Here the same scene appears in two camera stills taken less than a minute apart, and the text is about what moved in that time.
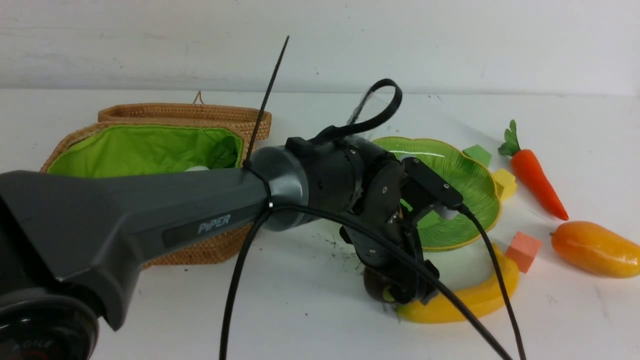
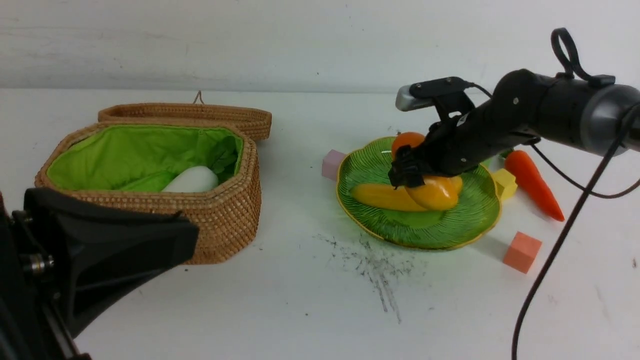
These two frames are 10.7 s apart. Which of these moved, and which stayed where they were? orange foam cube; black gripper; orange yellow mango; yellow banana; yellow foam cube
Moved: black gripper; orange yellow mango; yellow banana
Stayed: orange foam cube; yellow foam cube
